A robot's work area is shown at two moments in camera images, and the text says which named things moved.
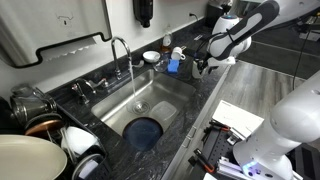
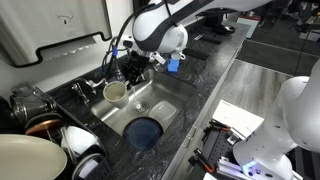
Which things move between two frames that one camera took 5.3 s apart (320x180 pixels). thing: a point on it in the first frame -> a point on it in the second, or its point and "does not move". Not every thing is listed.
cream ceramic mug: [196, 72] -> [115, 92]
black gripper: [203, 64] -> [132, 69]
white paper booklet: [237, 119] does not move
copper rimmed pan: [47, 125] does not move
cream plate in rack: [24, 157] does not move
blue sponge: [173, 66] does not move
